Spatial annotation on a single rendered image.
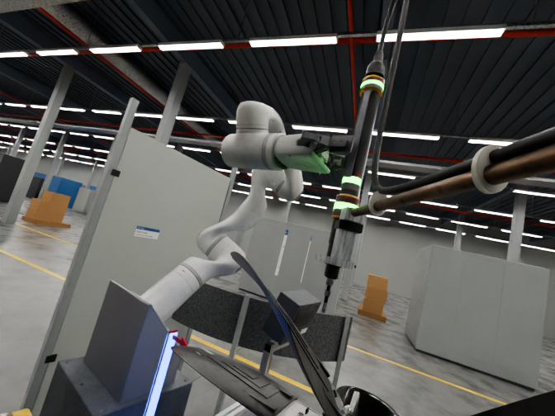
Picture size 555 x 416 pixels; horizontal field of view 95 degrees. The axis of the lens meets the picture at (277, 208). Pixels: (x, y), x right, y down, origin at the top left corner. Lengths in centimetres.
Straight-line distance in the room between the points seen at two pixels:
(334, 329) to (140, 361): 193
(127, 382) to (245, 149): 72
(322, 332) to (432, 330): 436
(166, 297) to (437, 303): 606
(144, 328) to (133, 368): 11
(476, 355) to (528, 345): 88
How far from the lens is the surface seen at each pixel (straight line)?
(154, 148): 226
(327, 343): 261
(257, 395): 55
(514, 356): 710
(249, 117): 60
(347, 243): 44
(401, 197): 30
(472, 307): 677
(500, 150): 22
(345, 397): 51
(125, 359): 95
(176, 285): 100
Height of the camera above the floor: 146
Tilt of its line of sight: 8 degrees up
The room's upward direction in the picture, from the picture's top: 14 degrees clockwise
